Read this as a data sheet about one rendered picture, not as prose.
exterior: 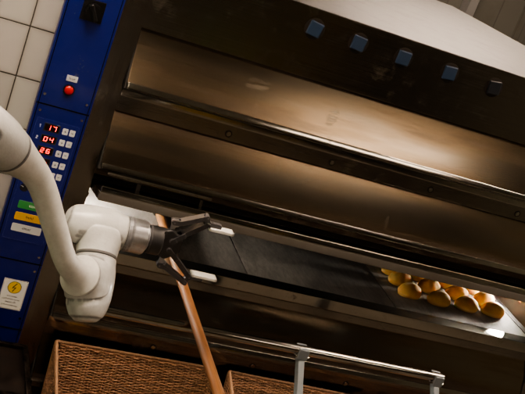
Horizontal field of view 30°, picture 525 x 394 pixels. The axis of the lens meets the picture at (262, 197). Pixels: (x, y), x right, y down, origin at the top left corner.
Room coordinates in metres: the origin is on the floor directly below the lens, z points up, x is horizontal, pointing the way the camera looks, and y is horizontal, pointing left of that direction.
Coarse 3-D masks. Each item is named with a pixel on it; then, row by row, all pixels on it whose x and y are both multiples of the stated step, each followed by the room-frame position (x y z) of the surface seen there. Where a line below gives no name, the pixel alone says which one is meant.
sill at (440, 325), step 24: (144, 264) 2.88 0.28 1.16; (192, 264) 2.97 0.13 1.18; (240, 288) 3.00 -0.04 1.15; (264, 288) 3.03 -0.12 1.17; (288, 288) 3.08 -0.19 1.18; (360, 312) 3.17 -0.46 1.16; (384, 312) 3.20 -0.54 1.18; (408, 312) 3.28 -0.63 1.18; (456, 336) 3.31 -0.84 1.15; (480, 336) 3.34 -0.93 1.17; (504, 336) 3.40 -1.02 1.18
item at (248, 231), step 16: (96, 192) 2.70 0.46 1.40; (144, 192) 2.88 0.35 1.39; (144, 208) 2.71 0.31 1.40; (160, 208) 2.73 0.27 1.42; (208, 208) 2.96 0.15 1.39; (224, 224) 2.80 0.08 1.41; (272, 224) 3.03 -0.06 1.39; (272, 240) 2.86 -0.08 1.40; (288, 240) 2.88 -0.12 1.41; (336, 240) 3.12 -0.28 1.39; (336, 256) 2.94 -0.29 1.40; (352, 256) 2.96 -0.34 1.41; (400, 256) 3.20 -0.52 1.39; (400, 272) 3.03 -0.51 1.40; (416, 272) 3.05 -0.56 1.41; (464, 272) 3.29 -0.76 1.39; (480, 288) 3.14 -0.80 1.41; (496, 288) 3.16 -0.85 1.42
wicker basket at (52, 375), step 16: (64, 352) 2.78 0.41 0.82; (80, 352) 2.80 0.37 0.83; (96, 352) 2.82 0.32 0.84; (112, 352) 2.84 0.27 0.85; (128, 352) 2.87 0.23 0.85; (48, 368) 2.75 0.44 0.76; (64, 368) 2.77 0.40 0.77; (80, 368) 2.79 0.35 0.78; (96, 368) 2.82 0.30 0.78; (112, 368) 2.84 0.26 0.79; (128, 368) 2.86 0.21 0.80; (144, 368) 2.88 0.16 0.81; (160, 368) 2.90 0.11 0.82; (176, 368) 2.93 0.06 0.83; (192, 368) 2.95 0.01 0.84; (48, 384) 2.68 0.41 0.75; (80, 384) 2.79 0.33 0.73; (96, 384) 2.81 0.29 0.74; (112, 384) 2.83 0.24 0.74; (128, 384) 2.85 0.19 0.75; (160, 384) 2.90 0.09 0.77; (176, 384) 2.92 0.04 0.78; (192, 384) 2.94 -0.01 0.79; (208, 384) 2.96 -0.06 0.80
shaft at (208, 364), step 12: (156, 216) 3.22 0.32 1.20; (180, 288) 2.72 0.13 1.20; (192, 300) 2.66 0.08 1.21; (192, 312) 2.58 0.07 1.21; (192, 324) 2.53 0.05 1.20; (204, 336) 2.47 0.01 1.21; (204, 348) 2.40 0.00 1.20; (204, 360) 2.35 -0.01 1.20; (216, 372) 2.30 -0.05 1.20; (216, 384) 2.24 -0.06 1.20
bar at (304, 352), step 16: (128, 320) 2.50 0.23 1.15; (144, 320) 2.51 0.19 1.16; (160, 320) 2.54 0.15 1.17; (176, 320) 2.56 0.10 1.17; (224, 336) 2.60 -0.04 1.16; (240, 336) 2.62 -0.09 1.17; (256, 336) 2.65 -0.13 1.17; (288, 352) 2.68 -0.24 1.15; (304, 352) 2.69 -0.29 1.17; (320, 352) 2.72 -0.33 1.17; (336, 352) 2.75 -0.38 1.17; (384, 368) 2.80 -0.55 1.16; (400, 368) 2.82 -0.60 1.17; (416, 368) 2.85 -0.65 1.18; (432, 384) 2.86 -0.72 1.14
